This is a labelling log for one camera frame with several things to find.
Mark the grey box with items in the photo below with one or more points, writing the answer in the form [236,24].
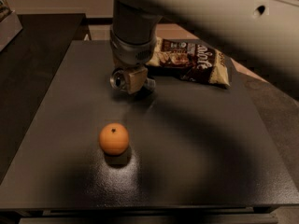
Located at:
[10,24]

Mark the silver redbull can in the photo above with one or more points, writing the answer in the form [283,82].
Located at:
[117,81]

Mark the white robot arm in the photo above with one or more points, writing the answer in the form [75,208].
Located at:
[263,35]

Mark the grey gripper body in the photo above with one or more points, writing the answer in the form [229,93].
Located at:
[132,54]

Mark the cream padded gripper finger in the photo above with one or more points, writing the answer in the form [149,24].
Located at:
[135,78]

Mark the orange fruit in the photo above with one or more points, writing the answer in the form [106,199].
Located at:
[114,139]

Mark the brown and cream chip bag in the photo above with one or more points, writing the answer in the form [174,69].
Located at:
[189,62]

